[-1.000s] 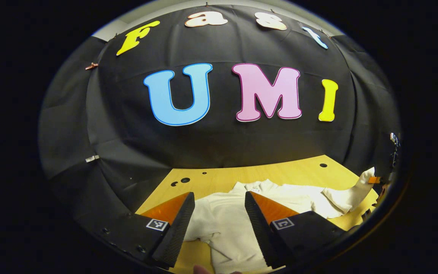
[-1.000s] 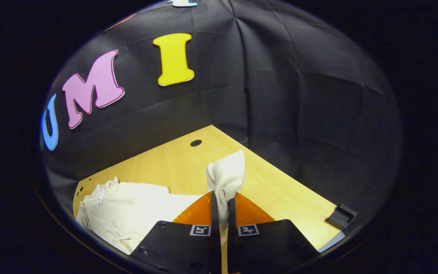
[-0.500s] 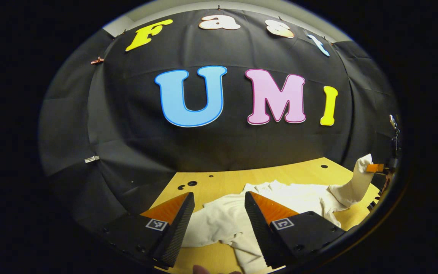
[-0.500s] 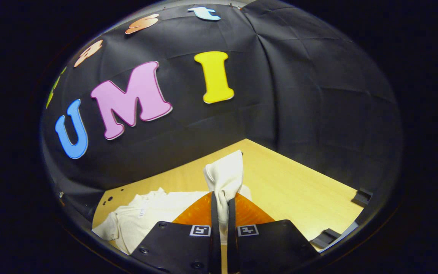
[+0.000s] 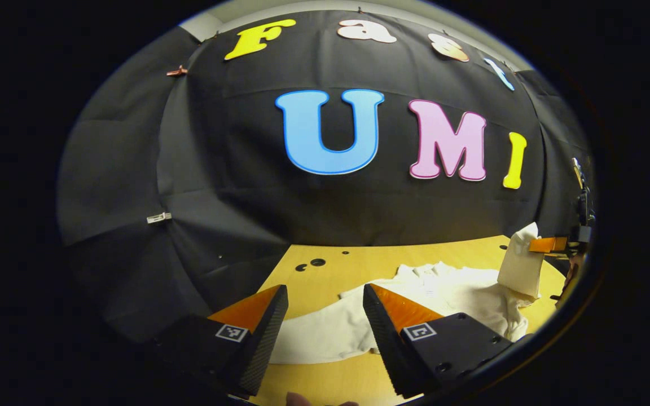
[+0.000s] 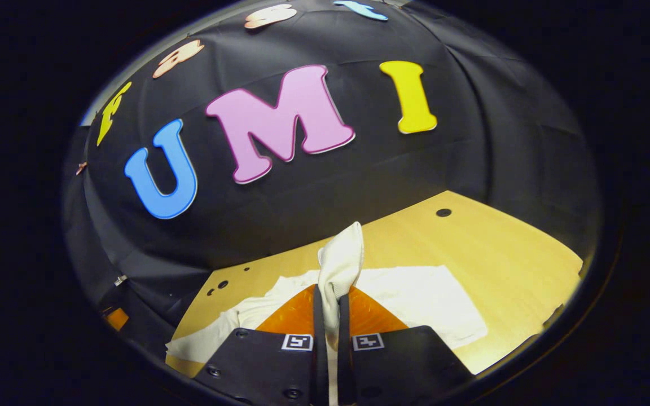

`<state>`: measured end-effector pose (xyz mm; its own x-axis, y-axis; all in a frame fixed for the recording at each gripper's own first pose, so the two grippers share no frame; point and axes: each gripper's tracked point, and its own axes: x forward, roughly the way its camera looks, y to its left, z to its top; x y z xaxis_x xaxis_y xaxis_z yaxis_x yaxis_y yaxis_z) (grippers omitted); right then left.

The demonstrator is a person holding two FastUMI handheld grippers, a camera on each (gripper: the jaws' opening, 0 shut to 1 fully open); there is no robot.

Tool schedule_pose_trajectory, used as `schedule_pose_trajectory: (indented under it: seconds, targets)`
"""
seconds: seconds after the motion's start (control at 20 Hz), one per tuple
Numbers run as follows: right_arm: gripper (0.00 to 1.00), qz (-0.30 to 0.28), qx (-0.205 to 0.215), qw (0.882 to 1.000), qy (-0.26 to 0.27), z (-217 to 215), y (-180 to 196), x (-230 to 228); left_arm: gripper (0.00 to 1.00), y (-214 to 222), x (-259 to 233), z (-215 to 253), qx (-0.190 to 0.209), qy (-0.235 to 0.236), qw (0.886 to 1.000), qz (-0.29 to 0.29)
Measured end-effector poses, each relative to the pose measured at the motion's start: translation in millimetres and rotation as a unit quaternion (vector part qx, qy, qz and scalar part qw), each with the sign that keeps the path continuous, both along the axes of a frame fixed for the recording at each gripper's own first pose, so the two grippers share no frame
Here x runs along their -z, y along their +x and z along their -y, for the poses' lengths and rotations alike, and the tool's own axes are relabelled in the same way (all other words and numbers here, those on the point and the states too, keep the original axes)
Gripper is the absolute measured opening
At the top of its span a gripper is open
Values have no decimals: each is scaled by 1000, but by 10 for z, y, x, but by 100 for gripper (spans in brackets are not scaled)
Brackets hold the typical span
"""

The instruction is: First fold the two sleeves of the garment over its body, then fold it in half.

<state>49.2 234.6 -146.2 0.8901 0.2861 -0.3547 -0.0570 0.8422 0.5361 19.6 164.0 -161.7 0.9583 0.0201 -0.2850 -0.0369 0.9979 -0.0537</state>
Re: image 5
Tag white garment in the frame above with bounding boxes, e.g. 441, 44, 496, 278
269, 222, 546, 364

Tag black backdrop cloth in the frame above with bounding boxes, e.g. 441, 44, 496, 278
57, 8, 596, 350

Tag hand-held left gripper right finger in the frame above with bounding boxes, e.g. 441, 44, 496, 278
362, 284, 532, 399

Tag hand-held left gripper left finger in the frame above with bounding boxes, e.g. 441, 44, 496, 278
153, 285, 289, 399

